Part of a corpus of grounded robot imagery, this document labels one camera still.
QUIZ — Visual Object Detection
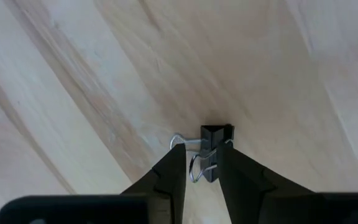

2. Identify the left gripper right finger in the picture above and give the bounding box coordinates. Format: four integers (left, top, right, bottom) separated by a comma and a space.
216, 141, 317, 224

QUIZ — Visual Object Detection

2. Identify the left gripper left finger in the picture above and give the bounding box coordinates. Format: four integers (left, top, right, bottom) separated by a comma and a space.
121, 142, 188, 224

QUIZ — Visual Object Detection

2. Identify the black binder clip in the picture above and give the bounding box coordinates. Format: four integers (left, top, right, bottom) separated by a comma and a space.
169, 123, 236, 184

